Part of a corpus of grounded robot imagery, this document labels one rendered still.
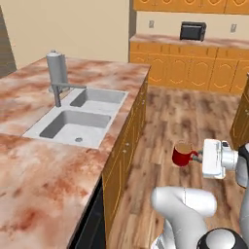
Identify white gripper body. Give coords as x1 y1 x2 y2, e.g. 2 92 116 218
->
201 138 227 180

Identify red mug of coffee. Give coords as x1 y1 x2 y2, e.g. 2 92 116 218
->
171 140 199 168

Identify orange cupboard side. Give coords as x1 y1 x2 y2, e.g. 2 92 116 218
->
229 72 249 152

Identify orange island cupboards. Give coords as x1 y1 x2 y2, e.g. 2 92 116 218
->
101 71 151 241

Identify orange base cupboards run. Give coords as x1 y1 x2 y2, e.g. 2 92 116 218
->
128 41 249 96

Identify black dishwasher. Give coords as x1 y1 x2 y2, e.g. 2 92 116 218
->
67 177 107 249

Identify grey double sink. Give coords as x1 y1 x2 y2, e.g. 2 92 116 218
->
21 87 129 150

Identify black toaster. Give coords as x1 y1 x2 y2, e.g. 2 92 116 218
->
179 20 208 43

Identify grey tap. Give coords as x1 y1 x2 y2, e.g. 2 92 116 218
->
50 82 88 108

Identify grey cylinder canister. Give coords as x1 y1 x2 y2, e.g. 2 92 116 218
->
45 50 70 93

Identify orange wall cupboards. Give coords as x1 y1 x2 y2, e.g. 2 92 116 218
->
132 0 249 16

